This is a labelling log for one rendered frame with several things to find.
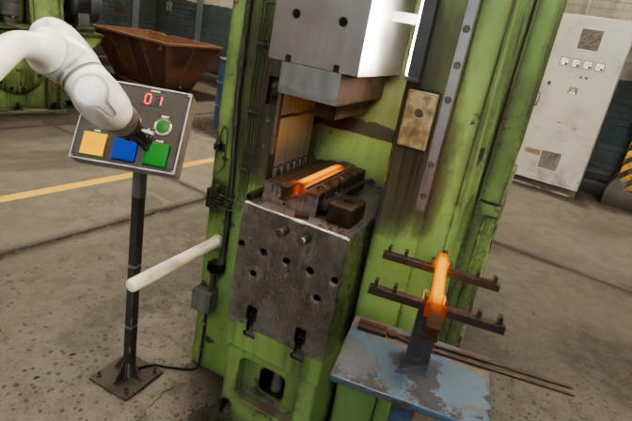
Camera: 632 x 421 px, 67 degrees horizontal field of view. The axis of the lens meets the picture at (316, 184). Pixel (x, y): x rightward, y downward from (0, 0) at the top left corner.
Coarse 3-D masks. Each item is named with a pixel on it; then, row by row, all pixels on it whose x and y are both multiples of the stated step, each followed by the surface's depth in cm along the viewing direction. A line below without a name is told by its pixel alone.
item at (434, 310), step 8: (440, 256) 133; (448, 256) 134; (440, 264) 128; (440, 272) 123; (440, 280) 119; (432, 288) 116; (440, 288) 115; (432, 296) 111; (440, 296) 111; (432, 304) 106; (440, 304) 106; (424, 312) 107; (432, 312) 103; (440, 312) 104; (432, 320) 100; (440, 320) 101; (432, 328) 98; (440, 328) 98; (424, 336) 99; (432, 336) 98
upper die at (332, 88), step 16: (288, 64) 144; (288, 80) 146; (304, 80) 143; (320, 80) 141; (336, 80) 139; (352, 80) 146; (368, 80) 159; (384, 80) 174; (304, 96) 144; (320, 96) 142; (336, 96) 140; (352, 96) 150; (368, 96) 163
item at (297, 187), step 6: (330, 168) 173; (336, 168) 175; (312, 174) 163; (318, 174) 164; (324, 174) 166; (330, 174) 170; (294, 180) 150; (300, 180) 154; (306, 180) 155; (312, 180) 158; (282, 186) 143; (288, 186) 144; (294, 186) 148; (300, 186) 150; (282, 192) 144; (288, 192) 145; (294, 192) 150; (300, 192) 150; (282, 198) 144; (288, 198) 145
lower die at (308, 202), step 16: (320, 160) 192; (288, 176) 166; (304, 176) 166; (336, 176) 171; (352, 176) 175; (272, 192) 157; (304, 192) 151; (320, 192) 152; (288, 208) 155; (304, 208) 153
